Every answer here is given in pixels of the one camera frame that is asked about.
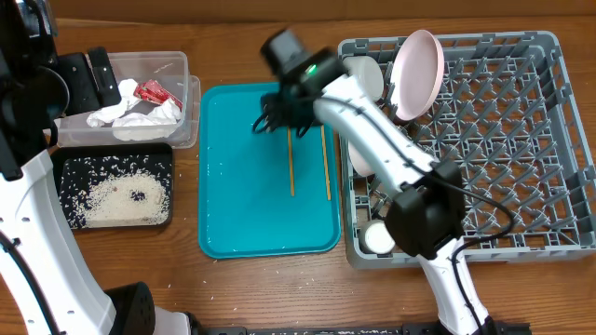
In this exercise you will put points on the large white plate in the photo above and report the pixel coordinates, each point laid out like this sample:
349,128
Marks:
417,75

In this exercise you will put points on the small white cup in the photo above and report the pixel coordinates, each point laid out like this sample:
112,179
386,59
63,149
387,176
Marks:
374,238

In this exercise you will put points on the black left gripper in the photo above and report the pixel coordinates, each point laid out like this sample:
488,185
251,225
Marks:
88,97

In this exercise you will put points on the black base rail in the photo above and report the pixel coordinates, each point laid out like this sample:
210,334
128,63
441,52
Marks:
428,328

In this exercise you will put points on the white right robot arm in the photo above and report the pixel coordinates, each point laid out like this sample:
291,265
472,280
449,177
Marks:
427,197

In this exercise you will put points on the red snack wrapper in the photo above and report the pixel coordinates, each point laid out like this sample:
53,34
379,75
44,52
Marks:
153,92

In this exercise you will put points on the clear plastic waste bin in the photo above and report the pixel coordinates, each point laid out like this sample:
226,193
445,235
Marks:
169,69

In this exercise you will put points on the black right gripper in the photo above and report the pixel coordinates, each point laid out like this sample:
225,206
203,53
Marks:
279,115

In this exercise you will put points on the white bowl with rice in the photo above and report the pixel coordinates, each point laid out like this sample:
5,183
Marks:
368,74

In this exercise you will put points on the pile of rice grains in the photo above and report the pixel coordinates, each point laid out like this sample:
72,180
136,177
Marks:
123,200

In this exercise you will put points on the teal serving tray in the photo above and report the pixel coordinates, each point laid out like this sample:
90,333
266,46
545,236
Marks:
245,207

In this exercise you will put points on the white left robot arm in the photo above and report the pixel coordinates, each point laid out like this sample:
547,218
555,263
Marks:
41,263

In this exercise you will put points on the grey dishwasher rack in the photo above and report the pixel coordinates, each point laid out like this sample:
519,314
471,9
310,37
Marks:
507,116

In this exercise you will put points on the wooden chopstick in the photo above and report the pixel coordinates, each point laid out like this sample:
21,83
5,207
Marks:
290,155
325,163

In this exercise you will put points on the black food waste tray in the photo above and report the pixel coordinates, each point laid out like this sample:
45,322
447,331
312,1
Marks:
65,153

